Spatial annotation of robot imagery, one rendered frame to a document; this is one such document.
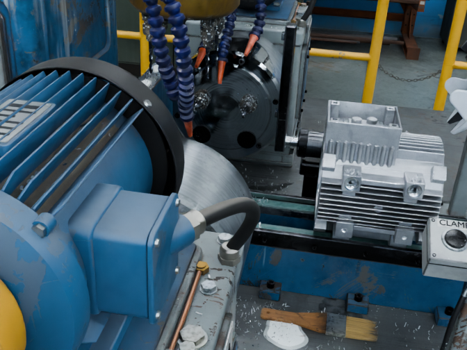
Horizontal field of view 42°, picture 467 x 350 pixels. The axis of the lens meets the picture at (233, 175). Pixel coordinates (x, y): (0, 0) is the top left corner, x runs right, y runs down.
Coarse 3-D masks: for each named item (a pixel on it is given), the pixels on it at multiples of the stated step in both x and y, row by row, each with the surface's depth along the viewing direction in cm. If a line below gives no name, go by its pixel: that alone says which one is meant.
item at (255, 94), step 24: (240, 48) 126; (264, 48) 132; (192, 72) 127; (216, 72) 126; (240, 72) 125; (264, 72) 124; (216, 96) 128; (240, 96) 127; (264, 96) 126; (192, 120) 132; (216, 120) 131; (240, 120) 130; (264, 120) 129; (216, 144) 134; (240, 144) 132; (264, 144) 132
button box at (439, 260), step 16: (432, 224) 86; (448, 224) 86; (464, 224) 86; (432, 240) 84; (432, 256) 83; (448, 256) 83; (464, 256) 83; (432, 272) 85; (448, 272) 84; (464, 272) 84
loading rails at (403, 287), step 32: (256, 192) 121; (288, 224) 119; (256, 256) 111; (288, 256) 110; (320, 256) 109; (352, 256) 108; (384, 256) 107; (416, 256) 105; (288, 288) 114; (320, 288) 112; (352, 288) 111; (384, 288) 110; (416, 288) 109; (448, 288) 107; (448, 320) 107
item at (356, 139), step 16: (336, 112) 106; (352, 112) 108; (368, 112) 107; (384, 112) 107; (336, 128) 99; (352, 128) 99; (368, 128) 98; (384, 128) 98; (400, 128) 98; (336, 144) 100; (352, 144) 100; (368, 144) 99; (384, 144) 99; (336, 160) 102; (352, 160) 101; (368, 160) 101; (384, 160) 101
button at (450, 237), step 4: (448, 232) 84; (452, 232) 84; (456, 232) 84; (460, 232) 84; (444, 236) 85; (448, 236) 84; (452, 236) 84; (456, 236) 84; (460, 236) 84; (464, 236) 84; (448, 240) 83; (452, 240) 83; (456, 240) 83; (460, 240) 83; (464, 240) 83; (448, 244) 83; (452, 244) 83; (456, 244) 83; (460, 244) 83; (464, 244) 83; (456, 248) 83; (460, 248) 83
